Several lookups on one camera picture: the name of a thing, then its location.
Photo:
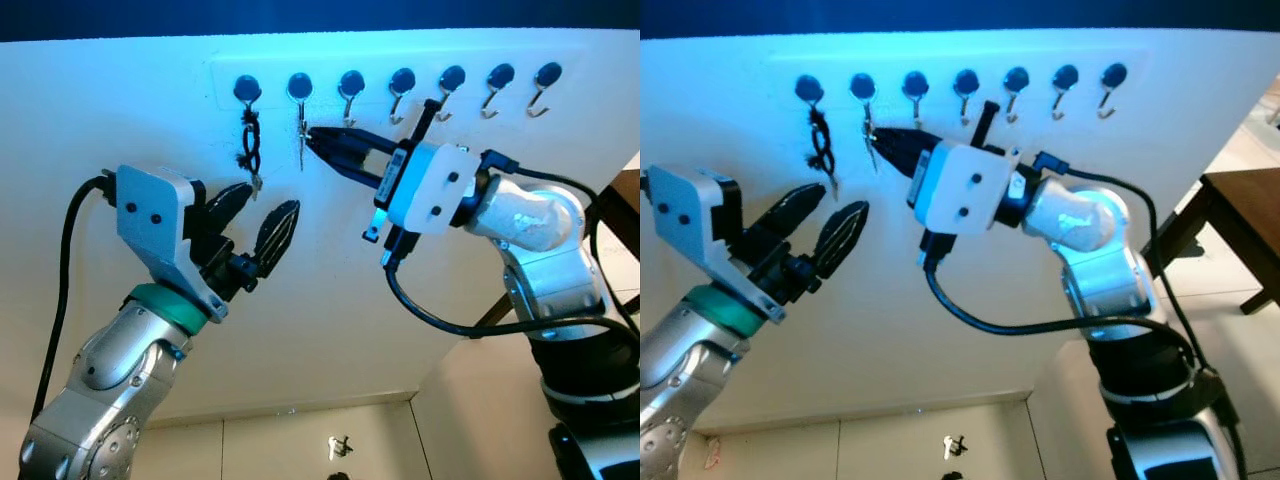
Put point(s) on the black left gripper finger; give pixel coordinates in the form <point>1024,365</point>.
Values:
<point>842,235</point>
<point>278,235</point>
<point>795,208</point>
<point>230,205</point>

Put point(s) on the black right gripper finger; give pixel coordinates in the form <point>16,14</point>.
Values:
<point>355,172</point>
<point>905,165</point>
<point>905,140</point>
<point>345,140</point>

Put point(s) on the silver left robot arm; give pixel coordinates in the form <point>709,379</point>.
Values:
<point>690,380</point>
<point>110,380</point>

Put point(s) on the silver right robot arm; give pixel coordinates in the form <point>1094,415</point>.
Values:
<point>1075,225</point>
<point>530,220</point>

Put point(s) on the silver hook with dark base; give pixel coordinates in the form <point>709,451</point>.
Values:
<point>1016,78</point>
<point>300,86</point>
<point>247,88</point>
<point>966,80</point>
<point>1065,76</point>
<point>351,81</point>
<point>914,82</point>
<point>500,75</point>
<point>452,77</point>
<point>809,88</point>
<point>548,73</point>
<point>1113,75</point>
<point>402,79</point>
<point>862,85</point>

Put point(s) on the dark brown wooden table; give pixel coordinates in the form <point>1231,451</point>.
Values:
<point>630,195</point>
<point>1250,200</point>

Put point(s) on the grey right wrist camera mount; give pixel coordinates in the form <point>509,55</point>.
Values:
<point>965,190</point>
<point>430,190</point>

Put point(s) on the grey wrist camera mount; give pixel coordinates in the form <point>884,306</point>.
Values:
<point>965,190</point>
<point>430,190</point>
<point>690,215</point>
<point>150,215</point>

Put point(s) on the white hook rail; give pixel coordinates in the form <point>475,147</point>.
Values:
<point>375,62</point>
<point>940,60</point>

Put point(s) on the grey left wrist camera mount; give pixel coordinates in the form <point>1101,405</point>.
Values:
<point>690,215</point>
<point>150,215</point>

